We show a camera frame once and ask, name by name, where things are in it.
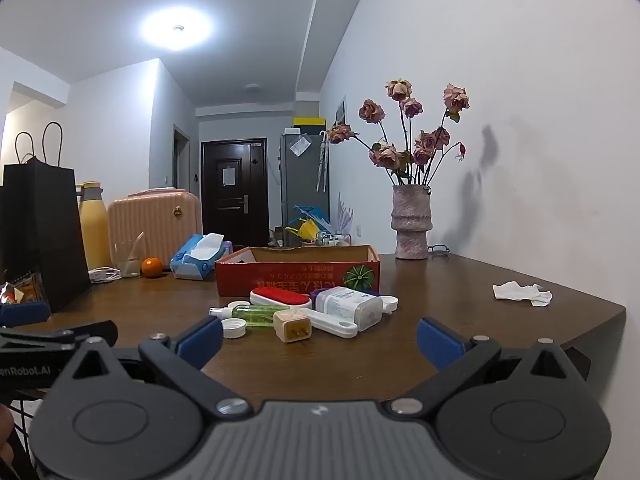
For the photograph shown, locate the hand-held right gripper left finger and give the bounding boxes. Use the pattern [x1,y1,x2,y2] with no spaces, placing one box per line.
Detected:
[60,316,253,421]

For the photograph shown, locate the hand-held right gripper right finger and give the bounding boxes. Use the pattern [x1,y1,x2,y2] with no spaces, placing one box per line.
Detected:
[390,316,583,418]

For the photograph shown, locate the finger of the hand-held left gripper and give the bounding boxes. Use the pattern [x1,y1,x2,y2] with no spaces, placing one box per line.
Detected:
[0,301,52,329]
[62,319,119,349]

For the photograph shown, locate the green spray bottle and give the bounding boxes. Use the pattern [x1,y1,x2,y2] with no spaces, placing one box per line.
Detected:
[209,304,291,328]

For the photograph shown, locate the red and white container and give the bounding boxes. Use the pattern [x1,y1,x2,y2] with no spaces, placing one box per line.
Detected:
[250,282,314,307]

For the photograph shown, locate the beige plug adapter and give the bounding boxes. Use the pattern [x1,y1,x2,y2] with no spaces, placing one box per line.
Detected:
[273,307,314,344]

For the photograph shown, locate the red cardboard box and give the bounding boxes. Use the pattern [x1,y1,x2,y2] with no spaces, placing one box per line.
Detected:
[215,245,381,297]

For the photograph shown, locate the colourful snack packet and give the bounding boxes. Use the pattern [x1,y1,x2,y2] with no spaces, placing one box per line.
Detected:
[0,270,47,307]

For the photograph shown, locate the clear glass cup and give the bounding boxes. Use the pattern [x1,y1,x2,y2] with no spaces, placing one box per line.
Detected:
[113,232,146,279]

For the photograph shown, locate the blue tissue pack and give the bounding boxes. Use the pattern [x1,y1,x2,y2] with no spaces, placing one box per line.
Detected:
[169,233,234,281]

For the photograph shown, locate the black paper bag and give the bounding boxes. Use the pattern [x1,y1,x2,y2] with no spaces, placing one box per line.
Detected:
[0,121,92,314]

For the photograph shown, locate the crumpled white tissue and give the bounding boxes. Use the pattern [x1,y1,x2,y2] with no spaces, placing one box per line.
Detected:
[492,281,554,308]

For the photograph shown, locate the white labelled plastic bottle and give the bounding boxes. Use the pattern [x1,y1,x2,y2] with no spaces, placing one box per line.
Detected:
[314,286,385,332]

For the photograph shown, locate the yellow thermos bottle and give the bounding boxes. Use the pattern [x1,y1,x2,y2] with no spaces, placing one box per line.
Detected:
[77,181,111,272]

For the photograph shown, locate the pink hard suitcase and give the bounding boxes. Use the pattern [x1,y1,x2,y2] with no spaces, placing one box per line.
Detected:
[107,189,204,272]

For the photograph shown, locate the pink textured vase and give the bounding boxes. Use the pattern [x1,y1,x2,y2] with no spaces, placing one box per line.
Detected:
[391,185,432,260]

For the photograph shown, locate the dark brown entrance door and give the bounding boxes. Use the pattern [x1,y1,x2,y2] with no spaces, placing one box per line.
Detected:
[201,138,270,247]

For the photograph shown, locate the blue and yellow plastic toy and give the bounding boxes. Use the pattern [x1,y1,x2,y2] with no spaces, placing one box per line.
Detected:
[285,204,331,241]

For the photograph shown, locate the purple dried flower bunch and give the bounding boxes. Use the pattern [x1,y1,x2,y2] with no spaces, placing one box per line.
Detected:
[335,192,356,236]

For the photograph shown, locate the grey refrigerator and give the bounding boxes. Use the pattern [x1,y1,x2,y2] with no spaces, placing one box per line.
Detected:
[279,130,331,247]

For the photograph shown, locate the dried pink roses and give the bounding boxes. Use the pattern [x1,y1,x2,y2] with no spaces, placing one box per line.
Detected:
[327,79,471,189]

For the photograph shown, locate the round ceiling light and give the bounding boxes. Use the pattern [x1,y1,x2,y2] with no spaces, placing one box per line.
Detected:
[140,7,214,51]

